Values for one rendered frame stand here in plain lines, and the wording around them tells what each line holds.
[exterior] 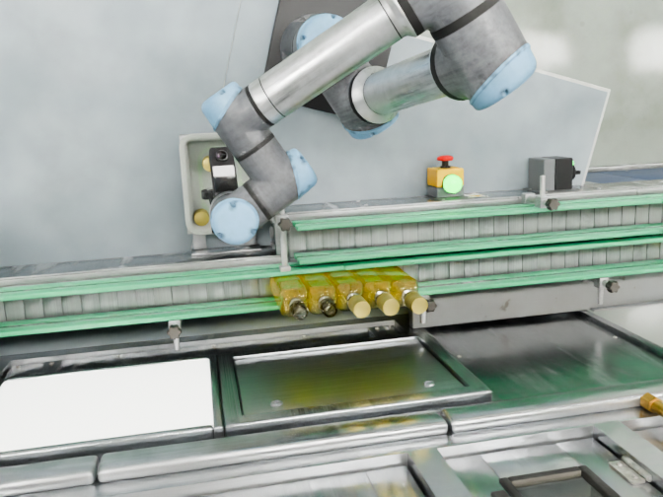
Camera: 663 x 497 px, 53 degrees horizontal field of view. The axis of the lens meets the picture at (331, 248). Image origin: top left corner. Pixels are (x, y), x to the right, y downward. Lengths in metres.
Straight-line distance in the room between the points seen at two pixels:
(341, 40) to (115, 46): 0.69
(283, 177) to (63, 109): 0.66
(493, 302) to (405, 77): 0.69
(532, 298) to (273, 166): 0.86
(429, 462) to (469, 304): 0.67
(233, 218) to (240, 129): 0.14
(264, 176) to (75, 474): 0.53
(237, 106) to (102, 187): 0.60
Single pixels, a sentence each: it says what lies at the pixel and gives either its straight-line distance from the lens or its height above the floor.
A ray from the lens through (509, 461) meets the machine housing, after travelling 1.11.
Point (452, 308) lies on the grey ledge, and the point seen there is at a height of 0.88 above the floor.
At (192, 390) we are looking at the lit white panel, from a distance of 1.28.
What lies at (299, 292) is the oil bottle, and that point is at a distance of 1.30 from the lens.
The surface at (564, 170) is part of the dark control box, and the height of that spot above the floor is 0.84.
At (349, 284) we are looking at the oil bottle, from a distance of 1.33.
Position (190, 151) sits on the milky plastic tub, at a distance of 1.56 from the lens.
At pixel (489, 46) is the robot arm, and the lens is 1.03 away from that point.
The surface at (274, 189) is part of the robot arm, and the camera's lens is 1.09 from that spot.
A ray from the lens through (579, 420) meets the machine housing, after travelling 1.21.
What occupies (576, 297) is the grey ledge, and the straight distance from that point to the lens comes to 1.78.
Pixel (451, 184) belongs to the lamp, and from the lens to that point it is 1.60.
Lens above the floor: 2.33
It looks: 74 degrees down
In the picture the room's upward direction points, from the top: 133 degrees clockwise
